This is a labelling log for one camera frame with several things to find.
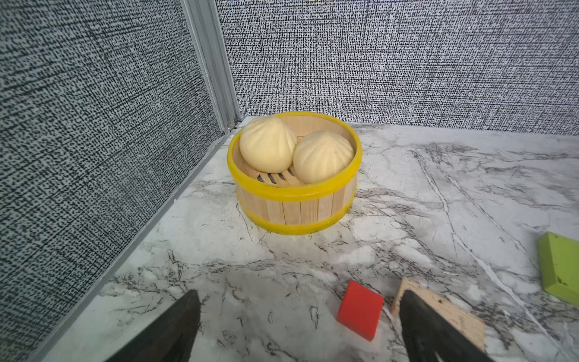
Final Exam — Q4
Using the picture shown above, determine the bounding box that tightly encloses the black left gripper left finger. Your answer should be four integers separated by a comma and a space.
108, 291, 201, 361

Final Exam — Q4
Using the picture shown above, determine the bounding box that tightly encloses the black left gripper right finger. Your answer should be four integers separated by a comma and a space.
399, 290, 492, 362

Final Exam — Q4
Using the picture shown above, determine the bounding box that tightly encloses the plain wood rectangular block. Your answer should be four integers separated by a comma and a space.
391, 278, 485, 351

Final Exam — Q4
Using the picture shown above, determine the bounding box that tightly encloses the lime green rectangular block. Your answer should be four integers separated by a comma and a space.
538, 232, 579, 306

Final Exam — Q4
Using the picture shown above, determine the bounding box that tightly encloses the small red cube block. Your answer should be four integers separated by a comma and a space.
336, 281, 384, 342

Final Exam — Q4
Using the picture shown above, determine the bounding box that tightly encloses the yellow rimmed bamboo steamer basket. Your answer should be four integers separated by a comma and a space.
227, 112, 363, 235

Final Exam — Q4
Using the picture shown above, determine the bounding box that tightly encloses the right steamed bun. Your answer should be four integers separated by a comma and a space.
293, 131, 354, 184

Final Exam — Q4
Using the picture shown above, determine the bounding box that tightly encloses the steamed bun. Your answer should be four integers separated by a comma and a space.
293, 131, 354, 184
239, 116, 298, 173

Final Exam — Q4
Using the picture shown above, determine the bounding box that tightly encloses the left steamed bun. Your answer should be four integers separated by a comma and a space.
239, 116, 298, 173

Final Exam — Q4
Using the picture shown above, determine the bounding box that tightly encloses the aluminium frame corner post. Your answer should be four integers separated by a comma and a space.
181, 0, 241, 133

